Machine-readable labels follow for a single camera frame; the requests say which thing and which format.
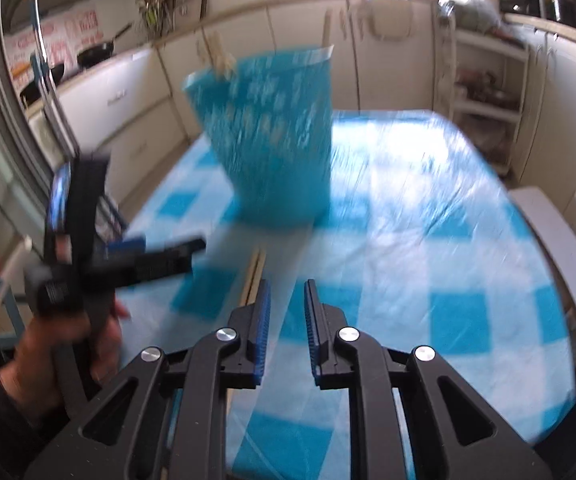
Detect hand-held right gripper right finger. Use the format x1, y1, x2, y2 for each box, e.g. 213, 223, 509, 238
305, 279, 551, 480

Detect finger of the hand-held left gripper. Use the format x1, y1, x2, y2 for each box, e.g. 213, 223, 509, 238
68, 152, 113, 263
108, 237, 207, 292

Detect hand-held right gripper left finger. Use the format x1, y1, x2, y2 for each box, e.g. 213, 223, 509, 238
23, 279, 272, 480

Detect pile of bamboo chopsticks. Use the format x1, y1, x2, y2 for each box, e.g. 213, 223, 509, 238
235, 246, 268, 311

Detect teal perforated plastic basket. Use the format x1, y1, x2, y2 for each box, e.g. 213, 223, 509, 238
183, 45, 335, 228

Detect person's left hand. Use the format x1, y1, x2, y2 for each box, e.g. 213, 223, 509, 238
0, 299, 130, 427

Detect white kitchen cabinets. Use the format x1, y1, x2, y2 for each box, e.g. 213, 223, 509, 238
25, 0, 576, 221

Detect black wok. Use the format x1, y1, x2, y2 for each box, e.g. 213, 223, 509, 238
19, 61, 65, 107

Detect metal mop poles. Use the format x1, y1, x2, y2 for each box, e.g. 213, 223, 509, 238
25, 0, 80, 163

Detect blue white checkered tablecloth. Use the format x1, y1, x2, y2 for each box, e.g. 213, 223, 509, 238
118, 109, 576, 480

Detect black frying pan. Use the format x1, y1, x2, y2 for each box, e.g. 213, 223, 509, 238
75, 22, 135, 69

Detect white shelf rack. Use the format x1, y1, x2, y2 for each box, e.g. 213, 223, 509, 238
435, 25, 530, 177

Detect crumpled plastic bag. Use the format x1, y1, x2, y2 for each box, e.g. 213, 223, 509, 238
438, 0, 505, 32

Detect pink wall stickers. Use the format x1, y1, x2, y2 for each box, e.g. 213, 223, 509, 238
8, 10, 101, 73

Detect wall utensil rack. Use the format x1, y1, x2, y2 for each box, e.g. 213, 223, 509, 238
135, 0, 208, 37

